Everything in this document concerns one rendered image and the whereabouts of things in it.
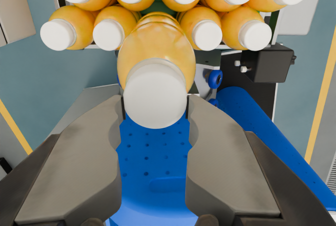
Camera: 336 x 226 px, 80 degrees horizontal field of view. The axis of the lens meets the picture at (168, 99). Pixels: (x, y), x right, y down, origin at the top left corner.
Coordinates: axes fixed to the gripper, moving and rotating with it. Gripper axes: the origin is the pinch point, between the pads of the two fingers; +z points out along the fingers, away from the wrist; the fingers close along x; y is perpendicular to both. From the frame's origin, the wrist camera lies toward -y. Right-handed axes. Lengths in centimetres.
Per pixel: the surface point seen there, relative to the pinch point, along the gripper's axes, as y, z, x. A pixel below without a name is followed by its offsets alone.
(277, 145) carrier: 50, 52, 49
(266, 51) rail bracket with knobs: 4.0, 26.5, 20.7
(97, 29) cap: -1.3, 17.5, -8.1
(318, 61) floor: 38, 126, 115
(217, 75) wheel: 9.9, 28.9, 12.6
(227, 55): 29, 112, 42
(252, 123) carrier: 51, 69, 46
